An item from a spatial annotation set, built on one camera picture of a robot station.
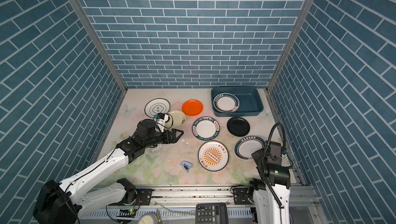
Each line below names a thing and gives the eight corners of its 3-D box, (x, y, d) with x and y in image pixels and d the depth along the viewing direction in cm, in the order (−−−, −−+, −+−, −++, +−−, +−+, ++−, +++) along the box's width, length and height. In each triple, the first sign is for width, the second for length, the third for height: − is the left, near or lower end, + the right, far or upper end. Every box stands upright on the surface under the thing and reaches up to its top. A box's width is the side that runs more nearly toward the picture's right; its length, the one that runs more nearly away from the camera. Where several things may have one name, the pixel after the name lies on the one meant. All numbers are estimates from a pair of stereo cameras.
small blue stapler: (179, 167, 85) (178, 166, 83) (184, 160, 88) (183, 158, 86) (187, 173, 83) (186, 171, 81) (192, 165, 86) (192, 164, 84)
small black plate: (228, 136, 97) (228, 134, 95) (226, 119, 106) (226, 117, 104) (250, 136, 97) (251, 134, 96) (247, 119, 106) (248, 117, 104)
